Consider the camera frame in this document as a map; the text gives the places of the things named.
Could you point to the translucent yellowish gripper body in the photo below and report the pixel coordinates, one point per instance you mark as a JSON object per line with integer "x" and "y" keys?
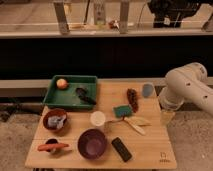
{"x": 166, "y": 116}

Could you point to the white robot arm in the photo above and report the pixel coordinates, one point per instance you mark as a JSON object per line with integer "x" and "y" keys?
{"x": 185, "y": 83}

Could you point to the black tool in tray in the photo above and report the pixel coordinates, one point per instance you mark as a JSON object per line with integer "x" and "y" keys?
{"x": 82, "y": 94}

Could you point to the green plastic tray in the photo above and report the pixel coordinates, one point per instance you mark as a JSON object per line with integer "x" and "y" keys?
{"x": 68, "y": 98}

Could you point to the blue cup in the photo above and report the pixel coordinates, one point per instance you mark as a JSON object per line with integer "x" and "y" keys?
{"x": 147, "y": 90}

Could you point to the green sponge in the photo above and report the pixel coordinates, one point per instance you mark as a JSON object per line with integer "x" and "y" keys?
{"x": 122, "y": 111}

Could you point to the black rectangular remote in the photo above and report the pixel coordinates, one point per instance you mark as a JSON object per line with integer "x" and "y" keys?
{"x": 121, "y": 149}

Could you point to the white cup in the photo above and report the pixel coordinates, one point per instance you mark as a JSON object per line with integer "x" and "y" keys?
{"x": 97, "y": 118}

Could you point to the purple bowl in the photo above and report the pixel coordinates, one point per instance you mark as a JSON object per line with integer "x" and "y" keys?
{"x": 92, "y": 144}

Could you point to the black machine in background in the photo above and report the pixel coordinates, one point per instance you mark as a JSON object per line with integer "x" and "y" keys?
{"x": 170, "y": 13}

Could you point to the orange round fruit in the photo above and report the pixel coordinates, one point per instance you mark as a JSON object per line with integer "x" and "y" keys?
{"x": 62, "y": 83}

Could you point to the brown bowl with wrapper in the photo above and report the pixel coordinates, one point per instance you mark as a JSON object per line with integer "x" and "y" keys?
{"x": 54, "y": 112}

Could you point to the crumpled grey wrapper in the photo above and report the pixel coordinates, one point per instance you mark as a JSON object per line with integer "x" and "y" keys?
{"x": 56, "y": 122}

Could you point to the small dark cup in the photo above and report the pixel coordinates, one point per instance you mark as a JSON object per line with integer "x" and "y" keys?
{"x": 51, "y": 141}

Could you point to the orange carrot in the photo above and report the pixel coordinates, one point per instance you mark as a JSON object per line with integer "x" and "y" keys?
{"x": 47, "y": 147}

